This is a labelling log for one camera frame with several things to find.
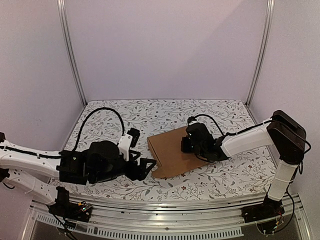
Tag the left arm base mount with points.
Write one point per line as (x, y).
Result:
(66, 209)

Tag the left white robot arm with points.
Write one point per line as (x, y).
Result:
(103, 161)

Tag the aluminium front rail frame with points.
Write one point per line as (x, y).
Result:
(214, 219)

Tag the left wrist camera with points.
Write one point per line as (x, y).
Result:
(128, 141)

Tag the right aluminium corner post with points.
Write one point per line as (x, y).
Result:
(270, 5)

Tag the floral patterned table mat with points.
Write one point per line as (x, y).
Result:
(244, 174)

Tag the aluminium corner post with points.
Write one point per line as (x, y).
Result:
(61, 5)
(270, 5)

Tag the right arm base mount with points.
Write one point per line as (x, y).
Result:
(268, 215)

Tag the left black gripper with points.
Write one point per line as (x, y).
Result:
(141, 174)

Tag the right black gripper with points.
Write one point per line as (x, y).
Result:
(186, 145)

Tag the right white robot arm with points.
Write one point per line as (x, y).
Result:
(280, 131)

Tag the brown cardboard box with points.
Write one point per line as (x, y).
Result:
(165, 148)

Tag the left aluminium corner post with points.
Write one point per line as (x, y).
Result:
(61, 5)

